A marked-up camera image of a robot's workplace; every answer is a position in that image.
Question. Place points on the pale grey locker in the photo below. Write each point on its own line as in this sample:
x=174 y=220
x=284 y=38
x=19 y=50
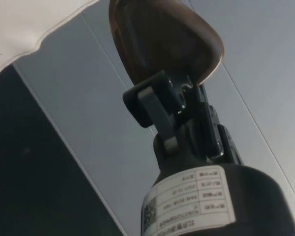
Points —
x=88 y=98

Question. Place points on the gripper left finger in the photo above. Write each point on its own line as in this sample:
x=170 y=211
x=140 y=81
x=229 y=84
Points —
x=150 y=105

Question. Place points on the brown cup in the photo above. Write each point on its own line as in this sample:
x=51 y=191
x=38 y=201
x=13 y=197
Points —
x=167 y=39

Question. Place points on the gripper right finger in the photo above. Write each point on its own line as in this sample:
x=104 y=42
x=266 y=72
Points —
x=209 y=127

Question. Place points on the black cabinet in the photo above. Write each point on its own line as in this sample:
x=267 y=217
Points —
x=27 y=172

